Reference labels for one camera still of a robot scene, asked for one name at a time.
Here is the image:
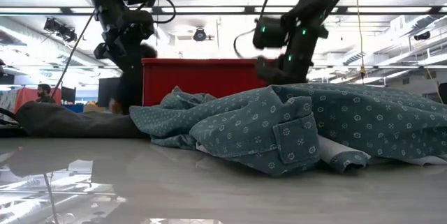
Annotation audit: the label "large black box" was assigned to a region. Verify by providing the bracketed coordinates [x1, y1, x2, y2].
[97, 77, 122, 109]

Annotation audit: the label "orange cloth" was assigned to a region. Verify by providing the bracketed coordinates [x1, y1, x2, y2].
[13, 87, 63, 113]

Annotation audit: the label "yellow hanging cord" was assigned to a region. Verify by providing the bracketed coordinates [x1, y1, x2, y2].
[355, 0, 367, 80]

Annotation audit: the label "red plastic bin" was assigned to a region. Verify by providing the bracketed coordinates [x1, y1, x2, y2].
[141, 58, 277, 108]

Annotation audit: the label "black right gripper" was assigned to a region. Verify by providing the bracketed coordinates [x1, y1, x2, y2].
[254, 37, 317, 86]

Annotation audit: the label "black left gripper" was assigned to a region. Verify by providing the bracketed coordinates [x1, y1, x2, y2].
[111, 42, 159, 114]

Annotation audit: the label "black ceiling spotlights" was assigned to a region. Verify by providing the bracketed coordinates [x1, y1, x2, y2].
[43, 17, 78, 43]

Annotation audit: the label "person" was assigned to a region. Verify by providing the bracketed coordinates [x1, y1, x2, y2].
[34, 83, 57, 105]

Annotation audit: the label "black ceiling fixture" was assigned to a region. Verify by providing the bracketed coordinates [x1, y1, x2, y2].
[413, 30, 432, 41]

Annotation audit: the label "teal patterned shirt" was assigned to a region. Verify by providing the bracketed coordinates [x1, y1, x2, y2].
[129, 82, 447, 178]

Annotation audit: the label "black computer monitor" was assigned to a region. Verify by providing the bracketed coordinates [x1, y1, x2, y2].
[61, 86, 77, 105]

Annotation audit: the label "long black cable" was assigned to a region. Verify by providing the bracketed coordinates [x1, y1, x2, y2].
[50, 7, 98, 99]

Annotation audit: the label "blue crate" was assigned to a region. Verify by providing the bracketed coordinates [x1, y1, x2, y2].
[62, 103, 85, 114]

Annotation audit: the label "dark grey garment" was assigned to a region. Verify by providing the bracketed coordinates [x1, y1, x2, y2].
[14, 100, 151, 139]

